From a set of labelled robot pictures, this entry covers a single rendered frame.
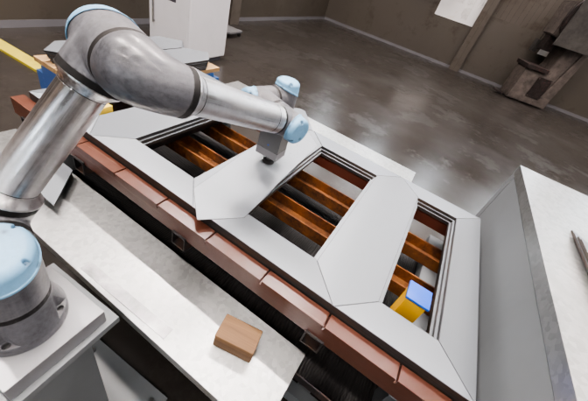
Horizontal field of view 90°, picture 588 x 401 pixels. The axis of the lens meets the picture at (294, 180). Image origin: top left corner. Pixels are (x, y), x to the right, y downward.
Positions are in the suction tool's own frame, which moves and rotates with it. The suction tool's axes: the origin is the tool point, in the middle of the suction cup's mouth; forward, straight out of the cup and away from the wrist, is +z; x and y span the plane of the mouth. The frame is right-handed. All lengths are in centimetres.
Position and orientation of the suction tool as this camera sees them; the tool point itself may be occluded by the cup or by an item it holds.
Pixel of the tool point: (267, 164)
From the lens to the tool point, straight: 107.9
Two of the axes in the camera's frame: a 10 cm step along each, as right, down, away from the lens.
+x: -4.7, 4.3, -7.7
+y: -8.4, -4.8, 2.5
